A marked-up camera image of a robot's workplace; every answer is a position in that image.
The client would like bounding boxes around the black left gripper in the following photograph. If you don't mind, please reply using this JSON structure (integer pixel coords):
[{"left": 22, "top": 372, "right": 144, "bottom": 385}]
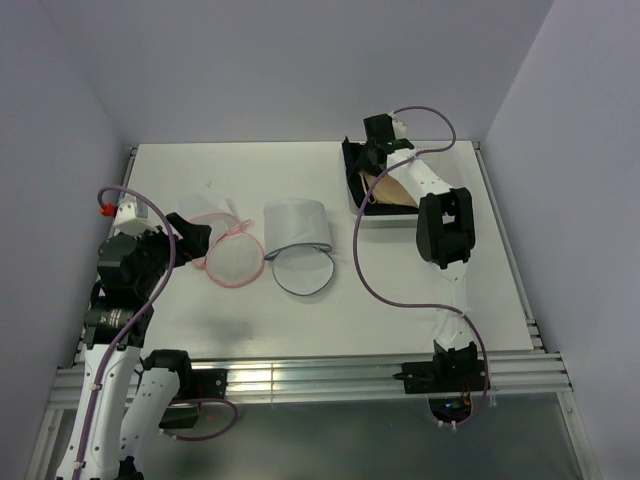
[{"left": 127, "top": 212, "right": 210, "bottom": 295}]

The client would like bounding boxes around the black bra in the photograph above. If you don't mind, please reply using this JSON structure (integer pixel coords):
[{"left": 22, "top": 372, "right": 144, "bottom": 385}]
[{"left": 341, "top": 138, "right": 418, "bottom": 217}]

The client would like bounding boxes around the beige bra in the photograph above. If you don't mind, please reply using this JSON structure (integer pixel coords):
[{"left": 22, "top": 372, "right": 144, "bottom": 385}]
[{"left": 359, "top": 171, "right": 418, "bottom": 208}]

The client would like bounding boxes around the grey trimmed mesh laundry bag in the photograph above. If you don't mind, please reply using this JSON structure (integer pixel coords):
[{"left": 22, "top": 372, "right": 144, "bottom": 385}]
[{"left": 263, "top": 198, "right": 335, "bottom": 297}]

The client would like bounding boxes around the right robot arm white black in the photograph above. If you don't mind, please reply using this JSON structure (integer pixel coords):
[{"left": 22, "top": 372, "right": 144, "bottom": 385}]
[{"left": 352, "top": 106, "right": 486, "bottom": 390}]

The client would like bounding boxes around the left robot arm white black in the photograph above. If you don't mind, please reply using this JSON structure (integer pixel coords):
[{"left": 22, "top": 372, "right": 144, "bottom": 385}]
[{"left": 56, "top": 213, "right": 211, "bottom": 479}]

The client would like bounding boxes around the pink trimmed mesh laundry bag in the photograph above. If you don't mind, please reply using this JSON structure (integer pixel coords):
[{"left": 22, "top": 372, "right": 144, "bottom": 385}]
[{"left": 178, "top": 190, "right": 265, "bottom": 288}]

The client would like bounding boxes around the white perforated plastic basket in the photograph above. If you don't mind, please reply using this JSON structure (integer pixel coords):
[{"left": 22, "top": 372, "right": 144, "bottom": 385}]
[{"left": 344, "top": 141, "right": 476, "bottom": 230}]

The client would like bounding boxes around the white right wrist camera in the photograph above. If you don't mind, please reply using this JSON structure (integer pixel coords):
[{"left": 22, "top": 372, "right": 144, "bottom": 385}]
[{"left": 389, "top": 112, "right": 412, "bottom": 148}]

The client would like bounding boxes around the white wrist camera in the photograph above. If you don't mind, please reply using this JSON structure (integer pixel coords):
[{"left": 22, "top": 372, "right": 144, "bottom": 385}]
[
  {"left": 389, "top": 112, "right": 412, "bottom": 148},
  {"left": 114, "top": 196, "right": 153, "bottom": 237}
]

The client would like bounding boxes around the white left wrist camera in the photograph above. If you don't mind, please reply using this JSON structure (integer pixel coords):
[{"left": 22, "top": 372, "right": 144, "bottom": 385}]
[{"left": 114, "top": 196, "right": 153, "bottom": 237}]

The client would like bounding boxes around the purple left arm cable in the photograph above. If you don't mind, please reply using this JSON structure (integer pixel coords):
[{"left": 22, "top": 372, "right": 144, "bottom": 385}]
[{"left": 69, "top": 185, "right": 177, "bottom": 476}]

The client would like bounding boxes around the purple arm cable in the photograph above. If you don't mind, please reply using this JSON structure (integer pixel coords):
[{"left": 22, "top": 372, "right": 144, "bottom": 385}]
[
  {"left": 353, "top": 105, "right": 491, "bottom": 431},
  {"left": 69, "top": 185, "right": 177, "bottom": 476}
]

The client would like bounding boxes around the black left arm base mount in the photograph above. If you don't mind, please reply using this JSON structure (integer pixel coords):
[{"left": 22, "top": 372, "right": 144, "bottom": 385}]
[{"left": 159, "top": 368, "right": 228, "bottom": 430}]

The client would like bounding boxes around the aluminium frame rail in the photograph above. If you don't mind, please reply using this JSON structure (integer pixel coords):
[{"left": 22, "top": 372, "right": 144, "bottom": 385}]
[{"left": 44, "top": 349, "right": 574, "bottom": 411}]

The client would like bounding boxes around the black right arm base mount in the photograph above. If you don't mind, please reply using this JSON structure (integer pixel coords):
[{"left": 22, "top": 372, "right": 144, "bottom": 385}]
[{"left": 392, "top": 355, "right": 489, "bottom": 424}]

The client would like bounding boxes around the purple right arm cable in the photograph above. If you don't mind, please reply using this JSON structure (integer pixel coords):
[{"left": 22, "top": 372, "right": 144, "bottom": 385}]
[{"left": 353, "top": 105, "right": 491, "bottom": 431}]

